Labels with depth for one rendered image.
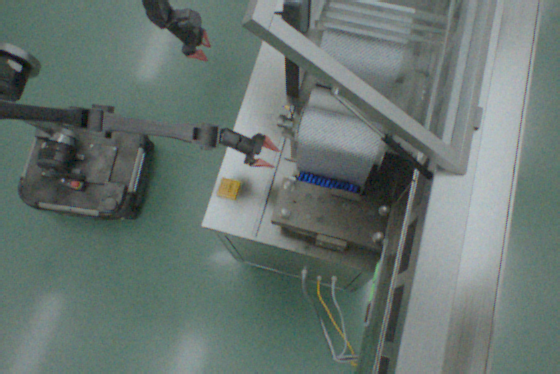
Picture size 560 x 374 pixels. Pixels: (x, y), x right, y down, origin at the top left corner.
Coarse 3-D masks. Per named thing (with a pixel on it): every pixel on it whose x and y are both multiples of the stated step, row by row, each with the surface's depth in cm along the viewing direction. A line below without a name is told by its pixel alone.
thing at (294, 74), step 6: (288, 60) 162; (288, 66) 166; (294, 66) 165; (288, 72) 170; (294, 72) 169; (300, 72) 187; (288, 78) 174; (294, 78) 173; (300, 78) 186; (288, 84) 178; (294, 84) 177; (300, 84) 186; (288, 90) 183; (294, 90) 181; (294, 96) 186
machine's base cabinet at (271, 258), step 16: (224, 240) 191; (240, 240) 181; (240, 256) 228; (256, 256) 212; (272, 256) 198; (288, 256) 186; (304, 256) 173; (288, 272) 236; (320, 272) 204; (336, 272) 191; (352, 272) 179; (352, 288) 224
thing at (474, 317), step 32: (512, 0) 133; (512, 32) 130; (512, 64) 127; (512, 96) 124; (512, 128) 122; (480, 160) 119; (512, 160) 119; (480, 192) 117; (512, 192) 117; (480, 224) 115; (384, 256) 134; (480, 256) 112; (384, 288) 119; (480, 288) 110; (384, 320) 109; (480, 320) 108; (448, 352) 106; (480, 352) 106
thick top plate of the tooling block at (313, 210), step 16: (288, 192) 161; (304, 192) 161; (320, 192) 161; (288, 208) 160; (304, 208) 159; (320, 208) 159; (336, 208) 159; (352, 208) 159; (368, 208) 159; (272, 224) 164; (288, 224) 158; (304, 224) 158; (320, 224) 158; (336, 224) 158; (352, 224) 157; (368, 224) 157; (384, 224) 157; (352, 240) 156; (368, 240) 156
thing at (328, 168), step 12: (300, 156) 151; (312, 156) 148; (300, 168) 162; (312, 168) 158; (324, 168) 155; (336, 168) 152; (348, 168) 149; (360, 168) 146; (348, 180) 160; (360, 180) 156
